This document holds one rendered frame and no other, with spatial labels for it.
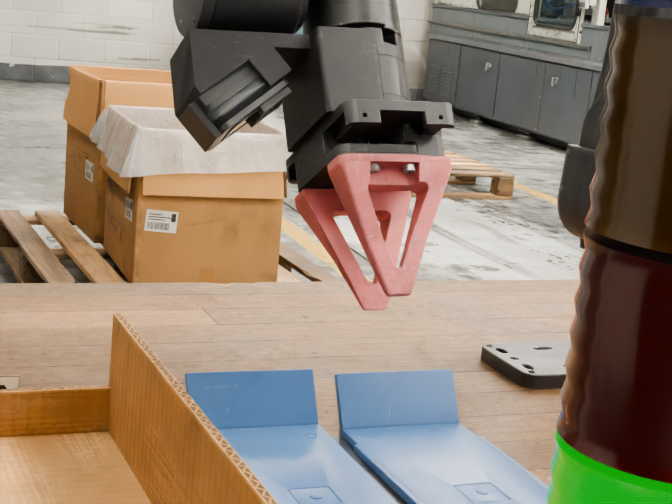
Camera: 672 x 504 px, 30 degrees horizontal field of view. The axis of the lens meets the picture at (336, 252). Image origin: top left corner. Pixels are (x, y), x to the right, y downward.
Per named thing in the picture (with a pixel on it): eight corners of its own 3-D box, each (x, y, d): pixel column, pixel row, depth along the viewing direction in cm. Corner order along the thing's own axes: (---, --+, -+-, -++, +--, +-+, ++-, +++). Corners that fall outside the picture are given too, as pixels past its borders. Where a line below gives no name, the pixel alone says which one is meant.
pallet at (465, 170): (436, 169, 803) (439, 146, 800) (512, 199, 713) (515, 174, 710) (258, 162, 759) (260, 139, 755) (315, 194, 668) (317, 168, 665)
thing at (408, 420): (443, 417, 70) (449, 367, 70) (600, 538, 57) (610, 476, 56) (328, 424, 67) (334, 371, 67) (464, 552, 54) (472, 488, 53)
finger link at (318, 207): (352, 290, 65) (331, 121, 68) (305, 320, 72) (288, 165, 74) (467, 287, 68) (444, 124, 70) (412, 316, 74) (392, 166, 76)
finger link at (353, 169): (356, 287, 65) (335, 117, 67) (309, 318, 71) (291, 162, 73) (473, 284, 67) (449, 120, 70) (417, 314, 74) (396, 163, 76)
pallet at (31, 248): (350, 328, 422) (355, 287, 418) (51, 336, 381) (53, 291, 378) (236, 246, 528) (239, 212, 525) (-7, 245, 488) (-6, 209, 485)
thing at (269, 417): (306, 419, 68) (311, 366, 67) (429, 545, 54) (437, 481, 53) (180, 425, 65) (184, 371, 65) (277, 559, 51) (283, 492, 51)
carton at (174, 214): (307, 293, 404) (321, 139, 394) (114, 293, 382) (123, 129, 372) (250, 246, 465) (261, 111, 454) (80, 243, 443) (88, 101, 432)
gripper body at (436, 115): (349, 131, 66) (333, 2, 67) (286, 192, 75) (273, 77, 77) (459, 134, 68) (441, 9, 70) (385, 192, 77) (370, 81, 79)
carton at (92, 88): (227, 244, 464) (239, 88, 451) (86, 244, 442) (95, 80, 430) (183, 212, 514) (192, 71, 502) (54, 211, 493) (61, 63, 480)
